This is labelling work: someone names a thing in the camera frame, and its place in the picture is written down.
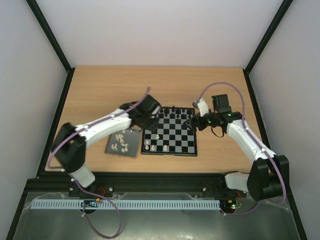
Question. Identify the black white chess board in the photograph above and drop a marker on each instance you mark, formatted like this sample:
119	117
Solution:
180	140

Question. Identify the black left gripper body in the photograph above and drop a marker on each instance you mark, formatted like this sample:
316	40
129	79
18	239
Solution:
148	125

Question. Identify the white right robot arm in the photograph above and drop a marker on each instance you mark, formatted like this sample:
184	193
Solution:
269	172

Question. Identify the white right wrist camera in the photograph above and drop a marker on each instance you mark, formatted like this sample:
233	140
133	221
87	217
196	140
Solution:
202	106

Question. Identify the dark cork-edged tray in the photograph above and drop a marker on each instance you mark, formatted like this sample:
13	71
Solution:
124	143

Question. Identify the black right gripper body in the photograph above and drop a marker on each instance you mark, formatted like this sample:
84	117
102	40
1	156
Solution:
196	121

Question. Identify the light blue cable duct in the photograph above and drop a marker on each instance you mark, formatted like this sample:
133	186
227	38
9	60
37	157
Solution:
77	204

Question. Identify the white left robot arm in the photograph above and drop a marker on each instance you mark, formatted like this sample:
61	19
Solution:
71	143

